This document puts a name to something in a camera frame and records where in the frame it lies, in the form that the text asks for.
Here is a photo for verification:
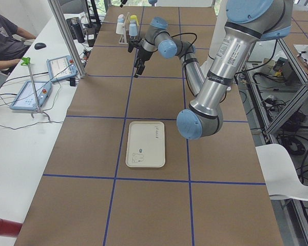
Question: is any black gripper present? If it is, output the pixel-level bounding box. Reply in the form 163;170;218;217
120;0;154;78

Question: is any light blue cup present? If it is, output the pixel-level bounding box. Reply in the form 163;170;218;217
129;23;138;37

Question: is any pale yellow cup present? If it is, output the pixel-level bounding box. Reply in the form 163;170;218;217
115;22;125;35

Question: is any yellow plastic cup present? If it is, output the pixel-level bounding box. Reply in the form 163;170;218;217
129;15;139;26

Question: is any blue plastic cup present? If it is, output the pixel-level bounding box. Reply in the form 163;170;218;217
118;14;125;23

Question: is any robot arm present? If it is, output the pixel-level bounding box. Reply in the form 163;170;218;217
128;1;293;139
120;0;158;8

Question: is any black bottle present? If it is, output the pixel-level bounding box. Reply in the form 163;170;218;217
71;17;85;44

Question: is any far teach pendant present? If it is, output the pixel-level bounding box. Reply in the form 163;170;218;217
46;55;78;83

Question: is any teach pendant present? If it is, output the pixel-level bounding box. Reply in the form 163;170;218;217
10;80;52;111
46;55;78;83

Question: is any black computer mouse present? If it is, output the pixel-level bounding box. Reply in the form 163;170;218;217
34;43;47;50

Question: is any white plastic tray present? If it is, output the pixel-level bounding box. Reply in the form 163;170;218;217
125;121;165;168

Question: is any near teach pendant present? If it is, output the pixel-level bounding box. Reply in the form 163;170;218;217
10;80;52;111

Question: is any person in grey shirt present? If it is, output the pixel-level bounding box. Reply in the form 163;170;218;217
0;15;36;73

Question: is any white chair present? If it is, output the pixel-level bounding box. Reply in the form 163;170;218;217
256;143;308;201

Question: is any red cylinder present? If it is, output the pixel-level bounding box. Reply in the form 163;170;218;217
0;218;23;238

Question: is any white wire cup rack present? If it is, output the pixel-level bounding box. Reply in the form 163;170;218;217
119;13;135;45

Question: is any aluminium frame post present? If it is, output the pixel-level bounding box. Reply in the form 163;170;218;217
48;0;86;78

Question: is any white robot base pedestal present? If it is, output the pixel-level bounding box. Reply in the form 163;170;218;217
201;0;227;75

